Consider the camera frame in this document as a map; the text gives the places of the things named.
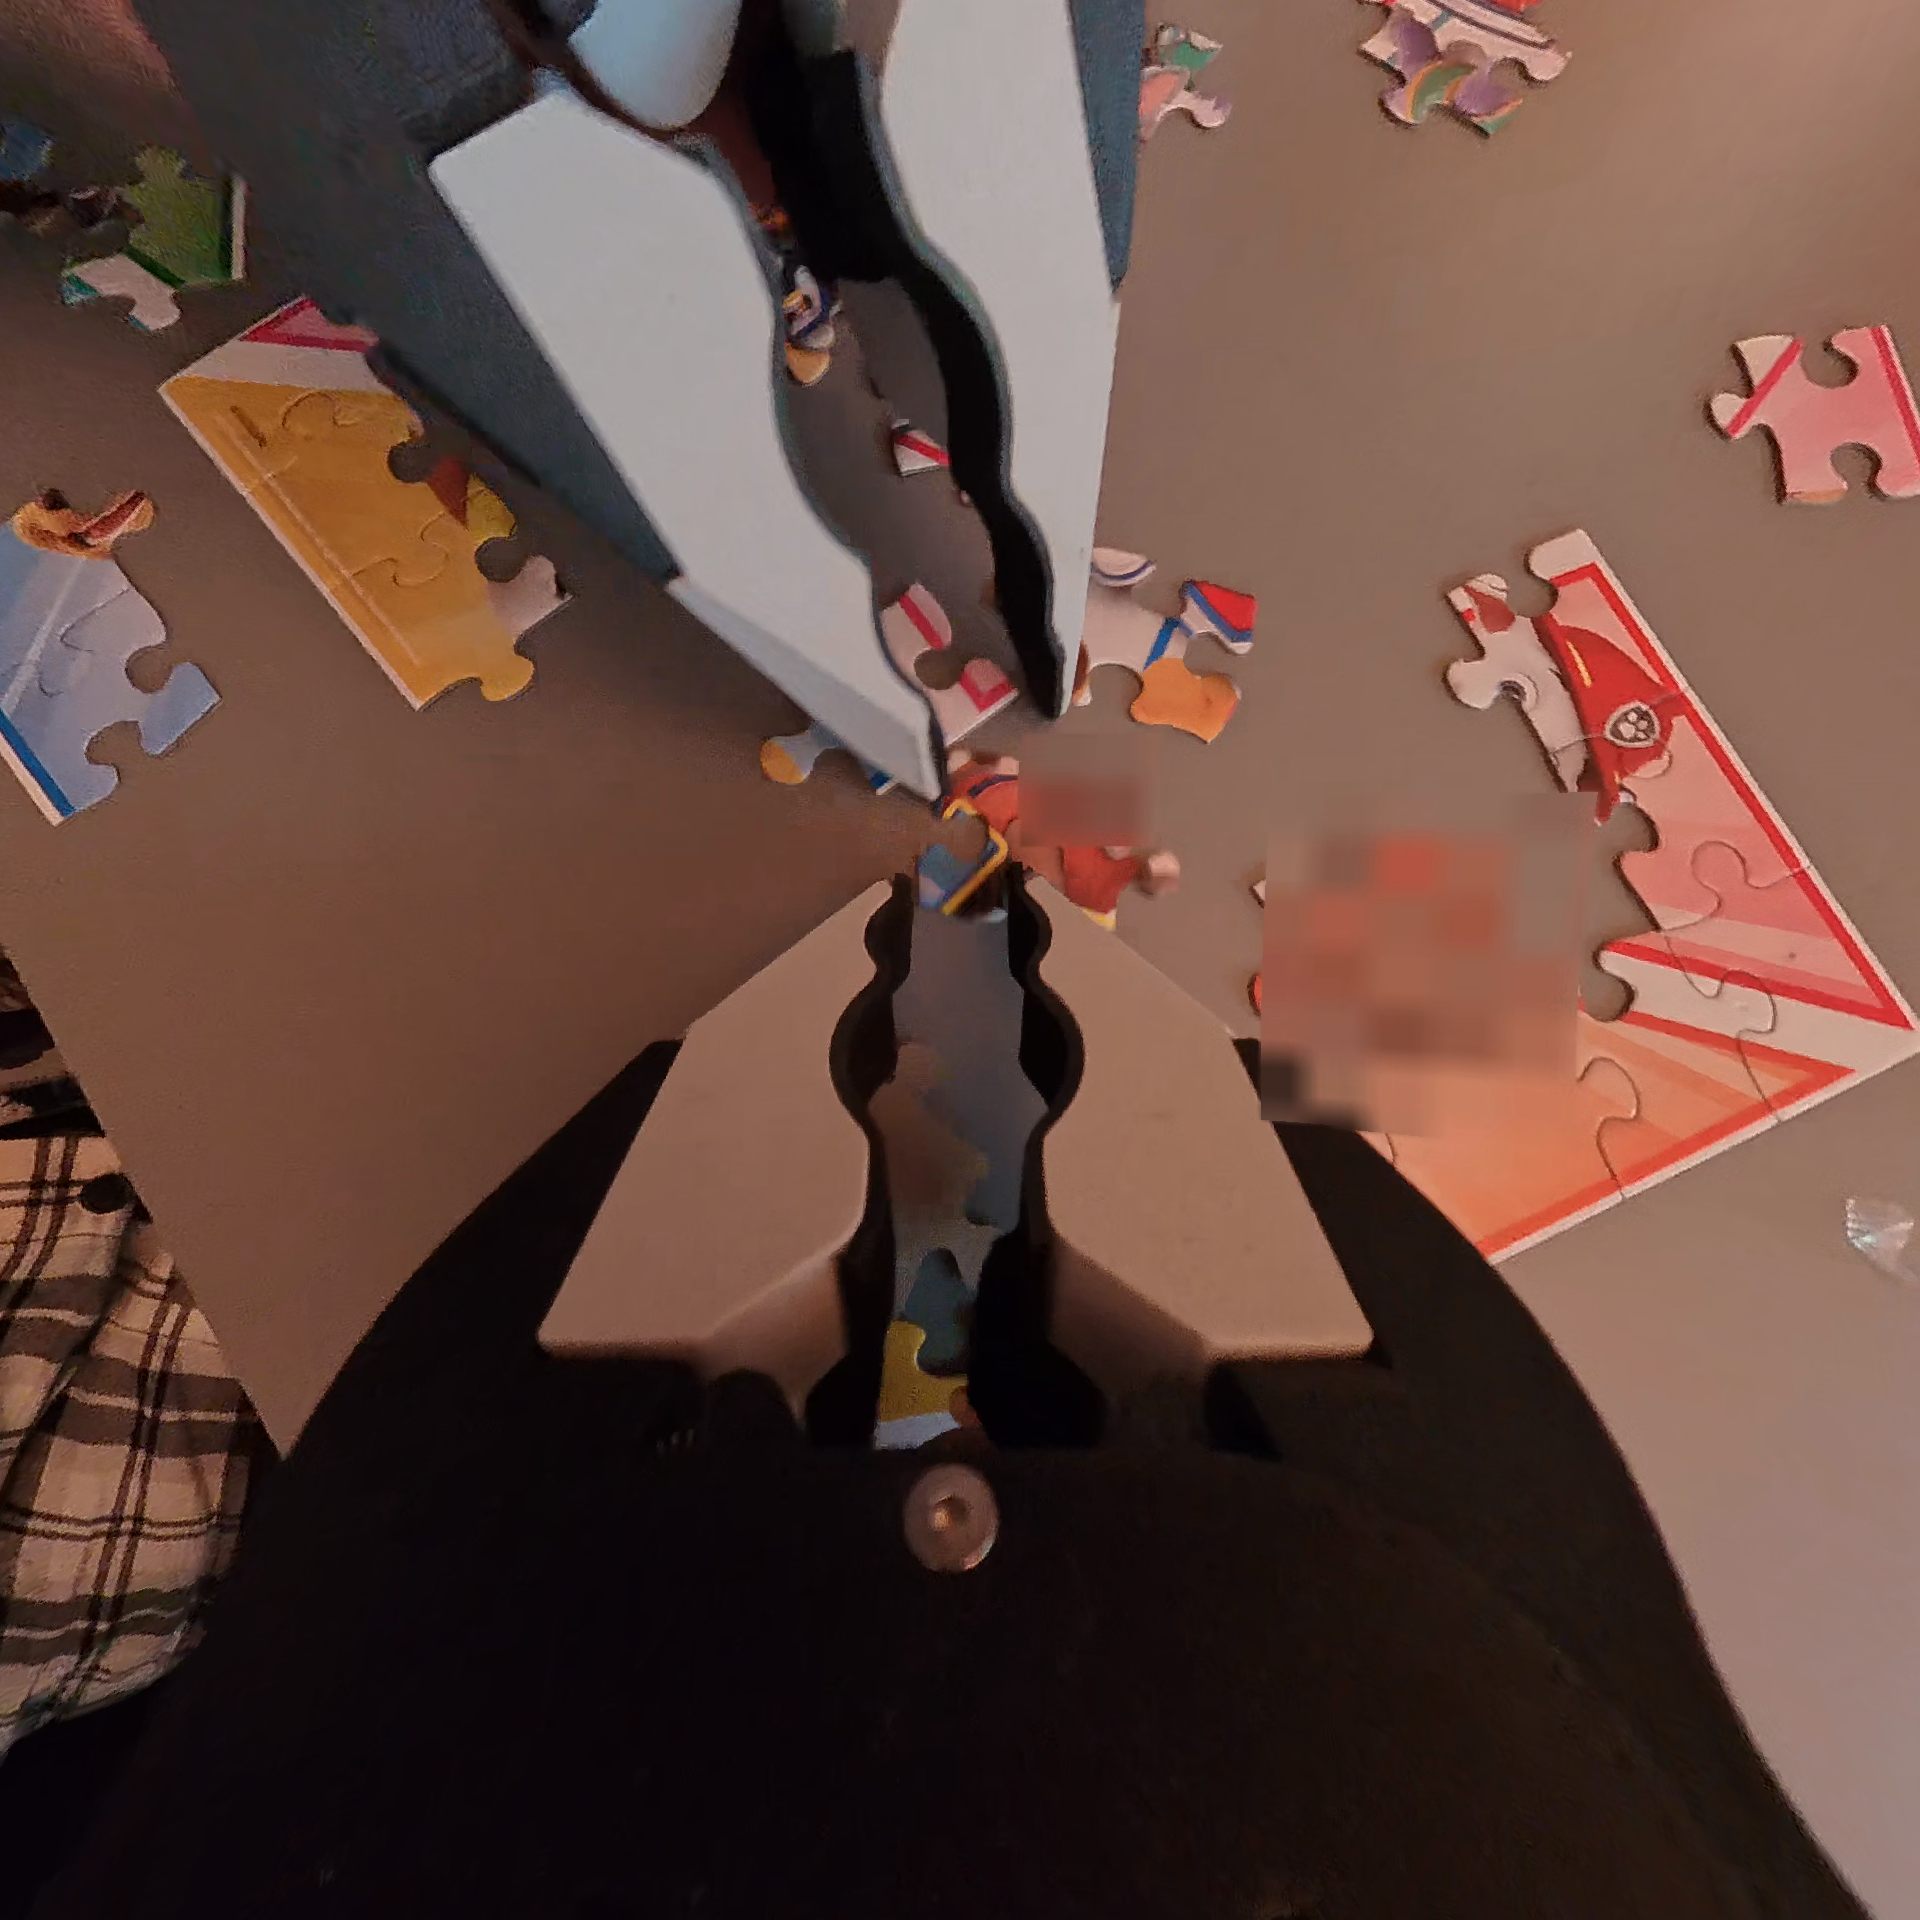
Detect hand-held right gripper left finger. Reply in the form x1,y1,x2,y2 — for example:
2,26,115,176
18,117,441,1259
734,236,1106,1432
537,874,921,1453

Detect red fire dog puzzle section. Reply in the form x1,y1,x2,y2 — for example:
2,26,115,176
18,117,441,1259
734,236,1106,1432
1252,526,1920,1264

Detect pink striped puzzle piece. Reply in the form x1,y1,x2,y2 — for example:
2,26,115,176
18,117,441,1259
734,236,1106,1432
1708,325,1920,506

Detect green white puzzle piece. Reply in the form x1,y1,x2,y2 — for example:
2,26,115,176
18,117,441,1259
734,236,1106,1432
59,143,253,333

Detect white puzzle piece orange knob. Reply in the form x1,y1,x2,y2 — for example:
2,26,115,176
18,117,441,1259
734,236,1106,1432
1070,545,1259,746

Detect blue sky puzzle section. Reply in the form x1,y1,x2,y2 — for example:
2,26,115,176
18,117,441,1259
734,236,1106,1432
0,490,226,827

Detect green purple joined puzzle pieces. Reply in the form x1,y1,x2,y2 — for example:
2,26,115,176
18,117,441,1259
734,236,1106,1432
1136,22,1237,141

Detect yellow puzzle piece pale knob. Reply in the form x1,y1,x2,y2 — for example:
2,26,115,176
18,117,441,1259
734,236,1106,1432
360,548,574,712

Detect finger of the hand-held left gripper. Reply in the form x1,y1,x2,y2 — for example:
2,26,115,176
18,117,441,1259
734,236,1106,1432
426,82,949,802
810,0,1124,720

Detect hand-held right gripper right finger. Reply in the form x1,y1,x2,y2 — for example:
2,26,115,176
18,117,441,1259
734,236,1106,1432
975,871,1378,1453

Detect blue white red-striped puzzle piece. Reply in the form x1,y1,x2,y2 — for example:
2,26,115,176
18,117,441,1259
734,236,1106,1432
760,580,1037,798

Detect brown cardboard puzzle piece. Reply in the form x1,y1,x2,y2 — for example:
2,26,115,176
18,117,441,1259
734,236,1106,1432
871,1040,1047,1295

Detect rainbow puzzle piece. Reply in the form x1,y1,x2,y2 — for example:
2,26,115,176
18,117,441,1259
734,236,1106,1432
1356,0,1575,139

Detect plaid clothing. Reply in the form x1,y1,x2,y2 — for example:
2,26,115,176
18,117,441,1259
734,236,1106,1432
0,1129,282,1761

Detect yellow pink corner puzzle piece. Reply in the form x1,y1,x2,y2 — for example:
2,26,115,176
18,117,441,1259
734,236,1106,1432
159,297,428,504

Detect grey desk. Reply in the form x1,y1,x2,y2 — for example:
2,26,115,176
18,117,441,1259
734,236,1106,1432
0,0,1920,1920

